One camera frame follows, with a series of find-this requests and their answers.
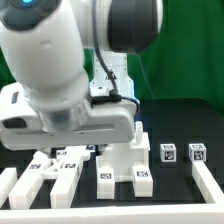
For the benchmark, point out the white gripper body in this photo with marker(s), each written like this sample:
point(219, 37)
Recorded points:
point(103, 118)

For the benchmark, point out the white chair back part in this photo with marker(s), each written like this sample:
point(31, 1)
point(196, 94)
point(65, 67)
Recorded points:
point(65, 169)

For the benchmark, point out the white chair seat part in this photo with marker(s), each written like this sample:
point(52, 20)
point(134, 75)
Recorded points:
point(117, 160)

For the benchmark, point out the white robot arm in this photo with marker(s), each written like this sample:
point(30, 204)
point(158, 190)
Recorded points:
point(43, 43)

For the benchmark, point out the white block far left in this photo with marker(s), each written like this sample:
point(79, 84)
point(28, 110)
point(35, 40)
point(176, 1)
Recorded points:
point(8, 179)

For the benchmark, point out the green backdrop curtain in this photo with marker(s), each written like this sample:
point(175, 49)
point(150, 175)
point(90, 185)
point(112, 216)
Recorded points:
point(186, 50)

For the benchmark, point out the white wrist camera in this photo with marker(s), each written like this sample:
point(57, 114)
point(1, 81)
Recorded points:
point(15, 113)

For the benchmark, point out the white frame border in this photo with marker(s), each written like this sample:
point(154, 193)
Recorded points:
point(211, 212)

